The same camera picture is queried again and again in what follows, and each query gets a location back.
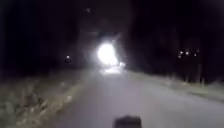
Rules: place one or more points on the vehicle with bright headlights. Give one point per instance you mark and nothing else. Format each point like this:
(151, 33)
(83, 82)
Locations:
(108, 56)

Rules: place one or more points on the grey asphalt path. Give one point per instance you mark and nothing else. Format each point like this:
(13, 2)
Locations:
(113, 96)

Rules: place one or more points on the robot's own part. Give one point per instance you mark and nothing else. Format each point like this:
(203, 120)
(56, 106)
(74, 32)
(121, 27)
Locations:
(127, 122)

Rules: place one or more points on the row of dark trees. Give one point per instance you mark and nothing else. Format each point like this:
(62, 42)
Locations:
(186, 40)

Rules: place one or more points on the grass verge with leaves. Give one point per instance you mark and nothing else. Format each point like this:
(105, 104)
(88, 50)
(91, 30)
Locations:
(30, 98)

